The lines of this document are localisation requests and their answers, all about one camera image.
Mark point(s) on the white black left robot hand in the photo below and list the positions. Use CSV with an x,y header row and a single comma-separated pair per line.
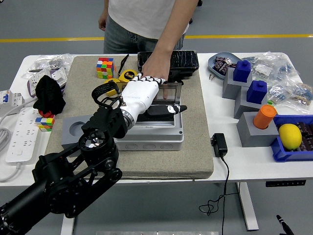
x,y
140,94

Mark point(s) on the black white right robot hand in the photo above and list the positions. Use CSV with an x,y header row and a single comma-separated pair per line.
x,y
284,225

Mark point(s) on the person's right hand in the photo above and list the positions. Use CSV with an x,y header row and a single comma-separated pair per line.
x,y
103,20

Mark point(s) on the person's left hand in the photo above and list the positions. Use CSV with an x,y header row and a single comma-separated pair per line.
x,y
157,66

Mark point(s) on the smoky transparent hinged box lid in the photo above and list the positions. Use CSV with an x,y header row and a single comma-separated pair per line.
x,y
174,91

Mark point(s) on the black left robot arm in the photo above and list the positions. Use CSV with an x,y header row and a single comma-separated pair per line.
x,y
97,147

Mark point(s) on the person's left forearm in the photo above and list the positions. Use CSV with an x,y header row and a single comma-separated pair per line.
x,y
171,29

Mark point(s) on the person's right forearm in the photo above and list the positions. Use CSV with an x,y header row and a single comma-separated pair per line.
x,y
106,6

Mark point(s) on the white purple socket box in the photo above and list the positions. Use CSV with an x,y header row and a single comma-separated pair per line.
x,y
31,84

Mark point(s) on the orange cylinder battery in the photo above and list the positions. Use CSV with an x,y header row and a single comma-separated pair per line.
x,y
265,116

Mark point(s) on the yellow tape measure black label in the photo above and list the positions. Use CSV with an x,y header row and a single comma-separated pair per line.
x,y
126,74

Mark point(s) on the black plastic tray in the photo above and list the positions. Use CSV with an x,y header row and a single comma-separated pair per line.
x,y
185,61

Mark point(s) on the person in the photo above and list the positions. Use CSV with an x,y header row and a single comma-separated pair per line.
x,y
137,14

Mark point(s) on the white table leg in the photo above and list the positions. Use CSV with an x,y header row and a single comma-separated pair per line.
x,y
248,208
67,227

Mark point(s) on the black table control panel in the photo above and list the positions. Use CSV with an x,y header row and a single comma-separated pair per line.
x,y
286,183

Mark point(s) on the large colourful puzzle cube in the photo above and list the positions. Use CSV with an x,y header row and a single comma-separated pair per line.
x,y
105,67

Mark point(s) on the blue-grey dish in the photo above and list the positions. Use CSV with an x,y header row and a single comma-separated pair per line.
x,y
212,63

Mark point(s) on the clear bags of small parts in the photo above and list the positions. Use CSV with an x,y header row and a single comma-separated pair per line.
x,y
56,60

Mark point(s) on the dark patterned candy packet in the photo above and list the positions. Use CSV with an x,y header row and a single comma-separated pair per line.
x,y
219,59
221,66

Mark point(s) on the blue plastic bin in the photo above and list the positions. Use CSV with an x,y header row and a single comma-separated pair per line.
x,y
281,154

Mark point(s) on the silver foil packet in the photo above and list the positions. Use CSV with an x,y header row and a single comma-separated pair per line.
x,y
229,61

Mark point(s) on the grey-brown mat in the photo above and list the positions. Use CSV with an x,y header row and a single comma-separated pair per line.
x,y
159,166

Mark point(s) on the grey block holder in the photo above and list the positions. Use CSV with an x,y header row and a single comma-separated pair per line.
x,y
240,107
230,88
249,137

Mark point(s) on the blue bottle-shaped block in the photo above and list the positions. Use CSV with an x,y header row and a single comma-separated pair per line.
x,y
256,91
242,72

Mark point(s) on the grey block with round hole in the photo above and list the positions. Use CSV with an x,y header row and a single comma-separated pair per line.
x,y
66,137

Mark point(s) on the yellow lemon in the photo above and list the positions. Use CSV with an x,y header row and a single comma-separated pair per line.
x,y
290,135

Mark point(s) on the black cloth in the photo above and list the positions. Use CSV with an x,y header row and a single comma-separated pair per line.
x,y
49,93

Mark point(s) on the dark brown component packs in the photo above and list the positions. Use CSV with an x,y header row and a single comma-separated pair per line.
x,y
306,137

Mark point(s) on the black power adapter plug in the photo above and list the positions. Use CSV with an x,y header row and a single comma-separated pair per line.
x,y
220,144

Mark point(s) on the small clear bag of parts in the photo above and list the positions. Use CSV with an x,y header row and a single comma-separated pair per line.
x,y
252,59

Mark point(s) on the small colourful puzzle cube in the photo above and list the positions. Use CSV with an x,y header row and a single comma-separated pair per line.
x,y
45,123

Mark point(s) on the small green piece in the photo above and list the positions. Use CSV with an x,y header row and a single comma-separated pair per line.
x,y
270,102

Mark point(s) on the large clear bag of parts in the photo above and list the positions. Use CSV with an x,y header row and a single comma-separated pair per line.
x,y
276,66

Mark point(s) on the white circuit breaker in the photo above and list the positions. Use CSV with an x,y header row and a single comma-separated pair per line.
x,y
8,99

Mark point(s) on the white power strip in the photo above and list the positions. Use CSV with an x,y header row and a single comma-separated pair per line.
x,y
22,137

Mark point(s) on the grey electrical enclosure box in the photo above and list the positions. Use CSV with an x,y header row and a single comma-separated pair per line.
x,y
156,144

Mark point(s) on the white wall socket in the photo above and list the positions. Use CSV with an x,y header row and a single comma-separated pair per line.
x,y
58,74

